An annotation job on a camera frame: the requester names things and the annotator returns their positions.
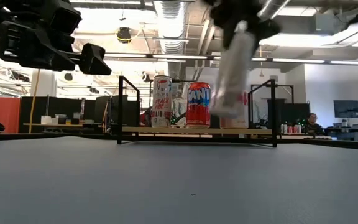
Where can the black cabinet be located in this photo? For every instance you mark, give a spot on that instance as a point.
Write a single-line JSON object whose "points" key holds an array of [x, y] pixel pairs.
{"points": [[292, 112]]}

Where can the wooden shelf with black frame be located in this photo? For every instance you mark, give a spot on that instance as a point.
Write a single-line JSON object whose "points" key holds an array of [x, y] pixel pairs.
{"points": [[166, 130]]}

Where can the wooden bench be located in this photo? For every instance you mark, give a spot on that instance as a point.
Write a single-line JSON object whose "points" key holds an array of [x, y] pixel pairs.
{"points": [[57, 125]]}

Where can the red Fanta soda can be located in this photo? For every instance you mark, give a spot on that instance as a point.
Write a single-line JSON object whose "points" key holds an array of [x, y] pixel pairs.
{"points": [[198, 109]]}

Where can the silver Diet Coke can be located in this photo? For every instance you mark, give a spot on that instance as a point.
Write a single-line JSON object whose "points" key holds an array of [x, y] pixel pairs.
{"points": [[236, 123]]}

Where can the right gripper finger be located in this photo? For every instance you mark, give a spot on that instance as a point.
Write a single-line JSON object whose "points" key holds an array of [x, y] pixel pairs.
{"points": [[267, 31], [227, 31]]}

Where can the person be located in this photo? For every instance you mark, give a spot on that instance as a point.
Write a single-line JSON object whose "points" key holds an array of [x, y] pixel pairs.
{"points": [[312, 123]]}

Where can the black room divider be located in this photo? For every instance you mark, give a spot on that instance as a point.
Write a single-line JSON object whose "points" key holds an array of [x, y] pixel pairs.
{"points": [[64, 107]]}

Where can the black metal table frame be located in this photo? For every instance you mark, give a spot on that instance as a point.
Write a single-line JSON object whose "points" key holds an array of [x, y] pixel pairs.
{"points": [[42, 136]]}

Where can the white Celsius slim can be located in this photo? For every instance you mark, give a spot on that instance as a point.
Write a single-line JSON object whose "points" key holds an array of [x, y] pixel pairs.
{"points": [[162, 105], [233, 71]]}

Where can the silver ceiling duct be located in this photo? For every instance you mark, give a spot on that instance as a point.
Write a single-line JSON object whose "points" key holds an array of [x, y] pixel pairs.
{"points": [[169, 31]]}

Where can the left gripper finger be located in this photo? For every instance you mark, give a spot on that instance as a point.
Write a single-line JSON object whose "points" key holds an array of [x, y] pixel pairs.
{"points": [[33, 46], [95, 60]]}

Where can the white box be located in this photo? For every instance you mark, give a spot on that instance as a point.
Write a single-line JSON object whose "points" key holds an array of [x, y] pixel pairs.
{"points": [[46, 120]]}

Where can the dark computer monitor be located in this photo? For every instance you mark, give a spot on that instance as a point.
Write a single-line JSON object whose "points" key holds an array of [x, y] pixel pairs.
{"points": [[348, 109]]}

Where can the black dome ceiling fixture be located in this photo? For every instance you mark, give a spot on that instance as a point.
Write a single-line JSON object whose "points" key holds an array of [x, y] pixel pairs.
{"points": [[124, 35]]}

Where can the grey-blue table mat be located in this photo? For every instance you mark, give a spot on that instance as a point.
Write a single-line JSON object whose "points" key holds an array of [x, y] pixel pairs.
{"points": [[104, 186]]}

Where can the ceiling light rail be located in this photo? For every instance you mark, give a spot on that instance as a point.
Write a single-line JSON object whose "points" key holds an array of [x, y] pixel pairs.
{"points": [[179, 57]]}

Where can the orange partition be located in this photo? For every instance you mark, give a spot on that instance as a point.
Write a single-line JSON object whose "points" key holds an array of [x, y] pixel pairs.
{"points": [[6, 107]]}

